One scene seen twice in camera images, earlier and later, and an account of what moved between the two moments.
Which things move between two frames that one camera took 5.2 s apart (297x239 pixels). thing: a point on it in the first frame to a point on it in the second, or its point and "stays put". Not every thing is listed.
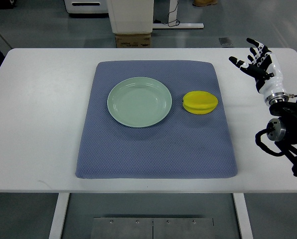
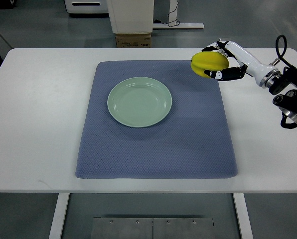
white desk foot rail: (184, 25) stays put
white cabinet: (131, 16) stays put
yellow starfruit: (199, 102) to (205, 60)
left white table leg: (56, 230) stays put
